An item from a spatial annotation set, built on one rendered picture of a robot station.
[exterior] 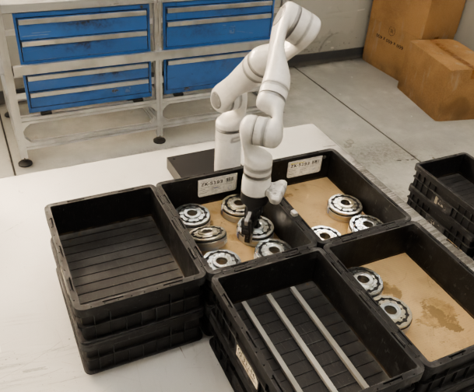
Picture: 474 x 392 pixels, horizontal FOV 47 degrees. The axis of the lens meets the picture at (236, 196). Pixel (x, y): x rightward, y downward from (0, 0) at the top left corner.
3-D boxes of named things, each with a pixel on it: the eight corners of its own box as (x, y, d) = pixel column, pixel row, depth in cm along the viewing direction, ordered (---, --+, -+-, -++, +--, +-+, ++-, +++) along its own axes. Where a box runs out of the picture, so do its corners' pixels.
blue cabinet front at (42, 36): (29, 112, 310) (11, 12, 278) (151, 95, 337) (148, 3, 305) (29, 114, 308) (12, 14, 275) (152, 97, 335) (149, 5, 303)
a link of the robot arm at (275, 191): (279, 206, 136) (282, 185, 132) (236, 195, 138) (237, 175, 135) (287, 187, 143) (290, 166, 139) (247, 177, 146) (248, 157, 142)
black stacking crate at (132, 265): (50, 240, 149) (43, 207, 143) (154, 217, 160) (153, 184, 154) (81, 349, 121) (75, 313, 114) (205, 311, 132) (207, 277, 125)
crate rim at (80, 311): (43, 211, 144) (43, 204, 142) (153, 190, 155) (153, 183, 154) (76, 320, 115) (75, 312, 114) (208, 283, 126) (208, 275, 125)
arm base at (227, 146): (211, 165, 196) (212, 122, 187) (236, 162, 198) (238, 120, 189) (217, 179, 189) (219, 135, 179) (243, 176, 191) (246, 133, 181)
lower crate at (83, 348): (54, 269, 156) (48, 237, 149) (156, 245, 167) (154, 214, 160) (86, 380, 127) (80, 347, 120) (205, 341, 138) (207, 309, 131)
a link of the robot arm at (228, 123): (234, 75, 180) (232, 122, 190) (211, 81, 176) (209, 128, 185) (251, 85, 174) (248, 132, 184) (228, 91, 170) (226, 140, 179)
